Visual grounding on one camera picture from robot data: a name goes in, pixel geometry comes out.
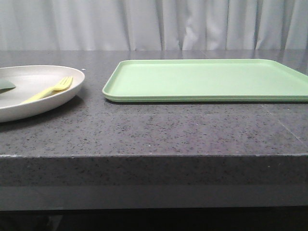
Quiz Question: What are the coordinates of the yellow plastic fork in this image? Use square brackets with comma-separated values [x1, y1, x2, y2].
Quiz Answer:
[21, 77, 73, 104]

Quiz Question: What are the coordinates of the beige round plate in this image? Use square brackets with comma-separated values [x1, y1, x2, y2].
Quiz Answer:
[0, 65, 85, 122]

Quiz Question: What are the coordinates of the light green serving tray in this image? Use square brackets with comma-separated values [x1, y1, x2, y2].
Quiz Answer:
[102, 59, 308, 103]

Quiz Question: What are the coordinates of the green plastic spoon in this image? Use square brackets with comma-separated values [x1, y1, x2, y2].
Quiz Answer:
[0, 79, 16, 94]

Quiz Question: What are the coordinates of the white curtain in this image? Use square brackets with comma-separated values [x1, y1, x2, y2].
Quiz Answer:
[0, 0, 308, 51]

